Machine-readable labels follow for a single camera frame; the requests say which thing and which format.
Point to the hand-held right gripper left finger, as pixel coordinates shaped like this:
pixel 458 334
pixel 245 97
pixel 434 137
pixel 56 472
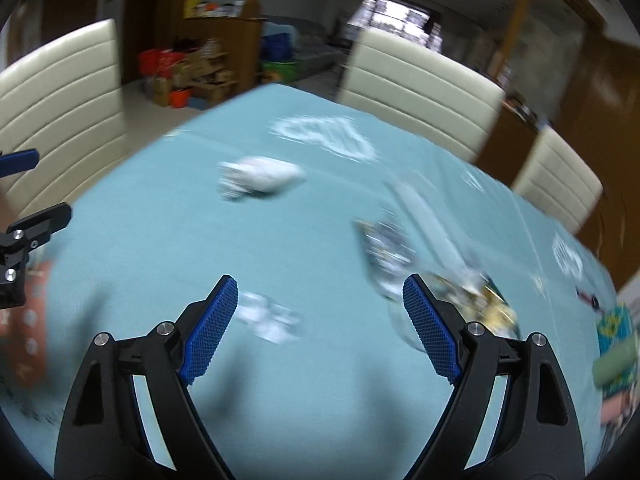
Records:
pixel 210 330

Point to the red bag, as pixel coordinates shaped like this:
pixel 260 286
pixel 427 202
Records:
pixel 157 62

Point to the wooden double door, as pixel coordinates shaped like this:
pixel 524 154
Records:
pixel 600 135

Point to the cream leather chair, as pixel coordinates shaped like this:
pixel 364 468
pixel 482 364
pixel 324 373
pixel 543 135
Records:
pixel 555 180
pixel 425 90
pixel 65 100

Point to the wooden column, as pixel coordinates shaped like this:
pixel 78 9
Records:
pixel 517 30
pixel 256 10

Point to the round clear plastic lid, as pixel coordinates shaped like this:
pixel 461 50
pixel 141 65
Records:
pixel 457 292

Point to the barred window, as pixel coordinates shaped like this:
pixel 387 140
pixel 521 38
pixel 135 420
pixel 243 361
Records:
pixel 395 20

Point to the pile of cardboard boxes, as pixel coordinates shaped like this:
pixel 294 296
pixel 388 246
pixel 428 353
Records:
pixel 200 72

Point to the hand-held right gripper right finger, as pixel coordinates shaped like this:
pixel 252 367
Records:
pixel 432 330

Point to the torn white cardboard box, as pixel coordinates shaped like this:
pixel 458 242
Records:
pixel 270 316

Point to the row of small bottles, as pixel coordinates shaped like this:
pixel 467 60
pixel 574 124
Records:
pixel 212 9

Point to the clear plastic tray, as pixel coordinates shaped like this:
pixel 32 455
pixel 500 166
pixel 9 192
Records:
pixel 430 225

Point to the cream paper wrapper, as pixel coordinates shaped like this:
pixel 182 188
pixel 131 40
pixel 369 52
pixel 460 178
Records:
pixel 497 315

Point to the blue bag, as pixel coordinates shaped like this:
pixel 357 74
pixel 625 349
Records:
pixel 278 42

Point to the green cylindrical flask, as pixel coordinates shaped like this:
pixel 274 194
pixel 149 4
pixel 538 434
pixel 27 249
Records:
pixel 615 365

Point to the green printed bag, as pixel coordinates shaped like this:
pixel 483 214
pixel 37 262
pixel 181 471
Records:
pixel 277 71

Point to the orange bucket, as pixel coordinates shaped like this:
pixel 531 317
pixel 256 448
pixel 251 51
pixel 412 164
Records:
pixel 181 98

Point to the wooden partition cabinet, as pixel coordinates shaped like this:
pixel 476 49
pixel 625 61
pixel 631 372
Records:
pixel 522 115
pixel 247 60

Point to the blue foil wrapper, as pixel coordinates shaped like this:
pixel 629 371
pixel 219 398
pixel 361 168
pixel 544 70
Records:
pixel 382 266

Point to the teal printed tablecloth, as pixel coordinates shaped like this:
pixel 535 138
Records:
pixel 320 410

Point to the small white tissue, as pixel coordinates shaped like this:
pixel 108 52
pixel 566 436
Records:
pixel 262 175

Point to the grey sofa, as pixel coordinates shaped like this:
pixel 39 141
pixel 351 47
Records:
pixel 320 55

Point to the pink bottle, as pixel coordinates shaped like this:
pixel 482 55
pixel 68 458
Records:
pixel 615 407

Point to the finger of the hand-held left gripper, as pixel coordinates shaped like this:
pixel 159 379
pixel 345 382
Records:
pixel 17 161
pixel 35 222

